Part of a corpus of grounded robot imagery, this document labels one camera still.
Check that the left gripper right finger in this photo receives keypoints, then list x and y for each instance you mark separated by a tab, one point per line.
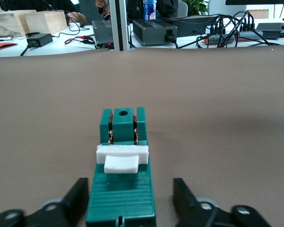
191	210

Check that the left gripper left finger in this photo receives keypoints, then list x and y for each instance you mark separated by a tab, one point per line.
68	208

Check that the small device red light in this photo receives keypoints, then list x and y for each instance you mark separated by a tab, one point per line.
105	45

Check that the red black clip leads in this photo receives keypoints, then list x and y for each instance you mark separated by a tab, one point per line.
81	40

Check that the black power adapter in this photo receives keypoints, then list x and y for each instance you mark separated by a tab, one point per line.
40	39

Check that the red paper sheet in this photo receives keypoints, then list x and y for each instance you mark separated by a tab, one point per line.
1	46

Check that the grey power supply box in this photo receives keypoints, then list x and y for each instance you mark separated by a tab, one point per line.
151	32
101	30

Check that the grey power strip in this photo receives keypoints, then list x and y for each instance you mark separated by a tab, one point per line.
248	36

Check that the pale wood block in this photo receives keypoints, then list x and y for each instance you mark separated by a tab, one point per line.
9	23
47	22

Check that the black flat case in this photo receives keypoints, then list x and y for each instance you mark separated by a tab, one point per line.
191	22

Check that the dark grey box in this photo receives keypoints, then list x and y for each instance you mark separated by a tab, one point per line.
269	29

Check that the green potted plant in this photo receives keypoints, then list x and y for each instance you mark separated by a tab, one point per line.
195	6

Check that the person in dark clothes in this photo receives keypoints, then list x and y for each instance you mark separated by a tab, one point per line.
165	7
49	4

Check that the blue drink bottle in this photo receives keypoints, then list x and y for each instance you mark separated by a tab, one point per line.
149	9

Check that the black monitor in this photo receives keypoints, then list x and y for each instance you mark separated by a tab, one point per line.
258	2

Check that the aluminium camera post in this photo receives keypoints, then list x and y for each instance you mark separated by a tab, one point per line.
119	23

